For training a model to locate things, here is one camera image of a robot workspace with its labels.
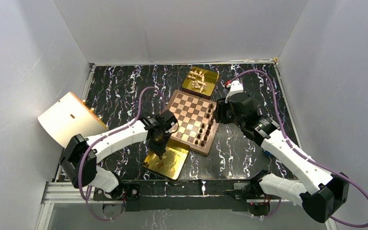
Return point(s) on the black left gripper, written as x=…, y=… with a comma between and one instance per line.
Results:
x=159, y=150

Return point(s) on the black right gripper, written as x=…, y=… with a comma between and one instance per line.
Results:
x=221, y=106

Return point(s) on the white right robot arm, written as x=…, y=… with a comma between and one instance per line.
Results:
x=319, y=192

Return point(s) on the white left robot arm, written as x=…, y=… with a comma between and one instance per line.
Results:
x=82, y=154

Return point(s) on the wooden folding chess board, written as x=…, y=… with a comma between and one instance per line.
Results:
x=190, y=111

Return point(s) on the gold tin with dark pieces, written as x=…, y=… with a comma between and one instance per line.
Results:
x=171, y=163

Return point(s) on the gold tin with light pieces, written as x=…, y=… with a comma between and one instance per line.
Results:
x=211, y=79

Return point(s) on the pile of light chess pieces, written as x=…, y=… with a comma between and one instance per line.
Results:
x=197, y=80

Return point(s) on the blue round object on table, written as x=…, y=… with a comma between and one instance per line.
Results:
x=268, y=153

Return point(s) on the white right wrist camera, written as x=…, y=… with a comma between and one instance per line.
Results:
x=233, y=87

